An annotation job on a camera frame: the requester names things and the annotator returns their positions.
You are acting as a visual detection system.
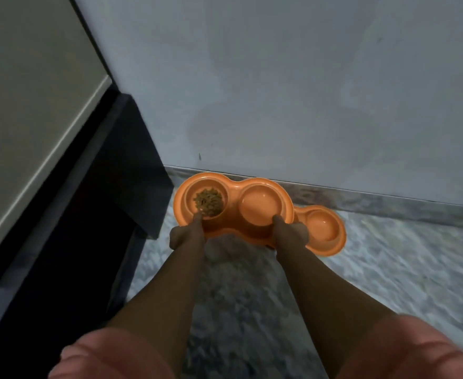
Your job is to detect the person's right hand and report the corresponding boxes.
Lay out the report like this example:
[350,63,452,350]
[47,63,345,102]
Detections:
[272,215,309,251]

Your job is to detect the person's left hand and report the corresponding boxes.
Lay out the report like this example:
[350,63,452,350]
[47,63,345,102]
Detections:
[169,212,207,251]

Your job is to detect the orange double pet bowl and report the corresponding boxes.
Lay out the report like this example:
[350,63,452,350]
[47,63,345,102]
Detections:
[269,205,347,258]
[173,172,295,246]

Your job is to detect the person's right forearm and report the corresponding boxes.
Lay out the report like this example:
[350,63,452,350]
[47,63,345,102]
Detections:
[276,245,397,378]

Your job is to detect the person's left forearm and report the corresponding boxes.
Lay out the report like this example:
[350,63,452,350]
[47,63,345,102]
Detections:
[106,242,206,369]

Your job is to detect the brown dry pet food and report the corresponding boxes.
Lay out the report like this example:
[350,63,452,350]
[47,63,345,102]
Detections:
[193,188,224,217]

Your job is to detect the black cabinet with grey top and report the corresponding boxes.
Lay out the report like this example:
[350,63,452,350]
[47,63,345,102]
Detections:
[0,0,174,379]

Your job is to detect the person's pink shirt sleeves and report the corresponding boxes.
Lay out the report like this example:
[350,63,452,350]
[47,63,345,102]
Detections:
[48,314,463,379]

